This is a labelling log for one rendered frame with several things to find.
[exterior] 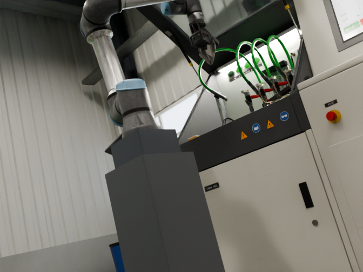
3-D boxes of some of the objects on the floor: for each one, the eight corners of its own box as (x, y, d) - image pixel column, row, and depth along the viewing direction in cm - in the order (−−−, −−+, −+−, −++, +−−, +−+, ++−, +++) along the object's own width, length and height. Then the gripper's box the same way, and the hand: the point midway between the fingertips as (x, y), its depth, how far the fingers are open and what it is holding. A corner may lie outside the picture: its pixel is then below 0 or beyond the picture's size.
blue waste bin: (111, 287, 766) (102, 246, 785) (136, 279, 808) (128, 240, 826) (128, 285, 725) (119, 241, 744) (155, 276, 767) (146, 235, 785)
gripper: (184, 26, 195) (195, 66, 190) (198, 16, 190) (210, 58, 184) (195, 30, 202) (206, 69, 196) (209, 21, 196) (221, 61, 191)
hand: (211, 62), depth 193 cm, fingers closed
